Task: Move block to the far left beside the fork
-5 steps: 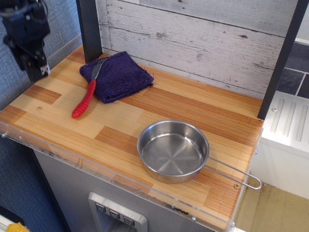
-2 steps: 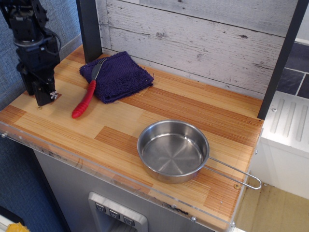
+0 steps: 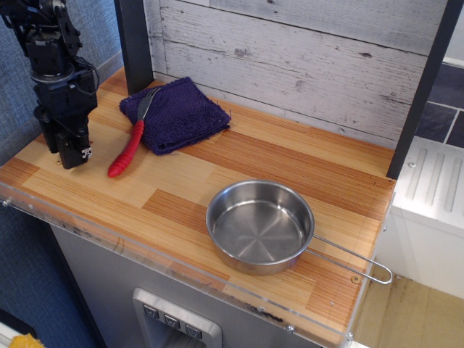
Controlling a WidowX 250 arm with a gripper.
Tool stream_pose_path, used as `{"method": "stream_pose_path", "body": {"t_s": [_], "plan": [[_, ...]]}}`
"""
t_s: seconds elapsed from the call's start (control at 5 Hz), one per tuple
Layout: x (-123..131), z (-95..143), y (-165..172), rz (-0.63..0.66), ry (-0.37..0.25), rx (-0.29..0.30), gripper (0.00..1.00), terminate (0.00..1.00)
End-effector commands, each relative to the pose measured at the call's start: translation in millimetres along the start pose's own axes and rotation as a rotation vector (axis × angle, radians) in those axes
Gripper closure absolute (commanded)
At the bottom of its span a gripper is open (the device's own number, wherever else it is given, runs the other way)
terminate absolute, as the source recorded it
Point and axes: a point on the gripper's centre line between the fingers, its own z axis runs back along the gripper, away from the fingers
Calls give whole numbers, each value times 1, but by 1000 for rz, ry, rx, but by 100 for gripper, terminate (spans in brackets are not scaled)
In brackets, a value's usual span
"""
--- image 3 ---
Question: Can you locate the silver dispenser button panel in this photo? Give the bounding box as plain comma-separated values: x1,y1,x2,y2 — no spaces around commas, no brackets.
133,288,223,347

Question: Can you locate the yellow object at corner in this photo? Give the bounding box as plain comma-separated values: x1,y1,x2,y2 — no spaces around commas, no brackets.
9,334,45,348

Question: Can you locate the red handled fork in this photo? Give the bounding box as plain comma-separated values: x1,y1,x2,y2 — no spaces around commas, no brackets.
107,87,160,178

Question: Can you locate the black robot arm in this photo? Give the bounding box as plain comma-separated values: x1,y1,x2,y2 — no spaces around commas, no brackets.
1,1,99,170

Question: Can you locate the clear acrylic edge guard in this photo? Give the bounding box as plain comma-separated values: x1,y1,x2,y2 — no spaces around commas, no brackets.
0,182,396,345

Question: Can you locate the white ribbed side cabinet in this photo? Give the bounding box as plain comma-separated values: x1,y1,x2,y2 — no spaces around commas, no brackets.
376,137,463,298

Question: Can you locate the purple folded towel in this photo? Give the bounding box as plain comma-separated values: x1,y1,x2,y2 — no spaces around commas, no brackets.
142,77,231,156

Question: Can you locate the dark right frame post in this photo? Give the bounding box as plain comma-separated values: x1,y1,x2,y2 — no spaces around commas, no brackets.
386,0,463,180

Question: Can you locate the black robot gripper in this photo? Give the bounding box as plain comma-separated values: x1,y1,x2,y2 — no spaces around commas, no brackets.
33,67,99,170

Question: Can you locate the stainless steel pan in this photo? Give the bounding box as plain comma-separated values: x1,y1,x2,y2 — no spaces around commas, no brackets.
205,179,393,285

